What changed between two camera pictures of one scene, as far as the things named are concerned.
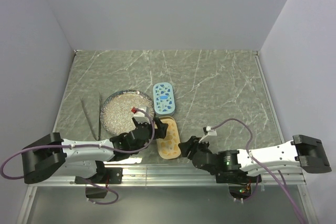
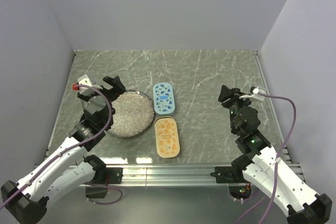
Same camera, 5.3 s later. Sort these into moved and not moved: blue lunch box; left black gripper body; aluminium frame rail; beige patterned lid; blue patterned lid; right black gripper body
Moved: right black gripper body; left black gripper body
Not moved: beige patterned lid; blue lunch box; aluminium frame rail; blue patterned lid
